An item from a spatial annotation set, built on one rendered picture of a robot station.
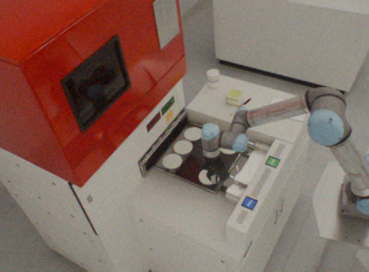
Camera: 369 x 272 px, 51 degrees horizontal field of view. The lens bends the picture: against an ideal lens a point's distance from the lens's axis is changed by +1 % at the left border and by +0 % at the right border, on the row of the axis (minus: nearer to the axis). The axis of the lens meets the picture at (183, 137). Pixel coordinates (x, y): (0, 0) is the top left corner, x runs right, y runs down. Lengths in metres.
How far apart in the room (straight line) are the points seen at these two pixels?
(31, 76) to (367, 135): 2.79
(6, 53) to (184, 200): 1.09
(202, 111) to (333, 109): 0.90
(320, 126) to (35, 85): 0.92
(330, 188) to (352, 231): 0.24
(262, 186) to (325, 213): 0.32
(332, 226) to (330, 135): 0.60
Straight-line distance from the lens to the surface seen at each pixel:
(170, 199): 1.92
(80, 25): 1.31
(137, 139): 1.82
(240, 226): 1.66
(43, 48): 1.22
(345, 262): 2.31
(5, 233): 3.21
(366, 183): 1.59
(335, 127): 1.37
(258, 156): 1.99
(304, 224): 2.82
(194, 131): 2.09
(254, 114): 1.62
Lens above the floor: 2.39
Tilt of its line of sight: 46 degrees down
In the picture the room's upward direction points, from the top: 9 degrees counter-clockwise
